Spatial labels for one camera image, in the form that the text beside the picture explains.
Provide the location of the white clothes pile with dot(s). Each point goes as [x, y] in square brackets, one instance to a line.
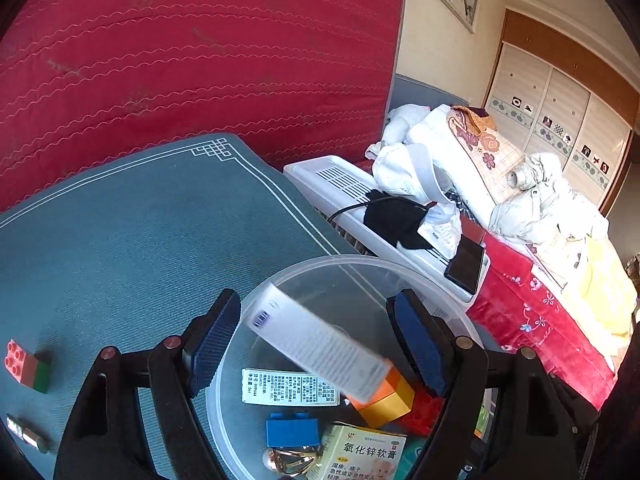
[540, 195]

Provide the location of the wooden wardrobe with white doors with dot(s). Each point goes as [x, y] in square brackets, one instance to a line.
[565, 100]

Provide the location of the black cloth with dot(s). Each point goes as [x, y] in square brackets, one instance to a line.
[395, 220]

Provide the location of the small white printed box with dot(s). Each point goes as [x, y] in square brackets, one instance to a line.
[280, 387]

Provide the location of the yellow and white medicine box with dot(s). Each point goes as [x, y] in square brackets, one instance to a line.
[360, 457]

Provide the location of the teal tissue packet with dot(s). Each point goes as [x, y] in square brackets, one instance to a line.
[414, 460]

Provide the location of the orange and green brick stack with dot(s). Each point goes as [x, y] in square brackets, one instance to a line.
[482, 420]

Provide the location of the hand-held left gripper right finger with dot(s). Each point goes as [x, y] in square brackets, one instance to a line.
[417, 345]

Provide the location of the white slatted heater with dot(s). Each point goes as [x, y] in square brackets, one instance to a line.
[325, 175]

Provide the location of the red floral blanket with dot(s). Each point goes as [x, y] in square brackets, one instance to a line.
[540, 320]

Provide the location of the floral patterned quilt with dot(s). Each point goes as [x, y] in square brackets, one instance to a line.
[480, 150]

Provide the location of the small dark metallic tube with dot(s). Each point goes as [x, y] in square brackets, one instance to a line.
[27, 432]

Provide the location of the pink and white carton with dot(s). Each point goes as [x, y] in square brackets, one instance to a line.
[315, 340]

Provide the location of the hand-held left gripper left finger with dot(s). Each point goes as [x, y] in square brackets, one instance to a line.
[212, 345]

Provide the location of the yellow orange toy brick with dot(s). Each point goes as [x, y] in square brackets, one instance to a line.
[387, 405]

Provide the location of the yellow cloth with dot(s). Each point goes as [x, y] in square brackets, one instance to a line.
[605, 290]

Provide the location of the pink and green brick stack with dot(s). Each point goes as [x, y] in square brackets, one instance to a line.
[30, 367]

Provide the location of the black phone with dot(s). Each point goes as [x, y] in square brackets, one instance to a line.
[465, 265]

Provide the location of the blue toy brick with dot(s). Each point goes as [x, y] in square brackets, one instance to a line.
[292, 430]

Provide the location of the red toy brick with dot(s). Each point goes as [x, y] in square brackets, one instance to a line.
[425, 410]

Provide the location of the clear plastic bowl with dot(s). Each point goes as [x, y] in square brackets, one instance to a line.
[350, 280]

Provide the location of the red quilted mattress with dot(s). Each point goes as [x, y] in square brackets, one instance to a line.
[200, 60]

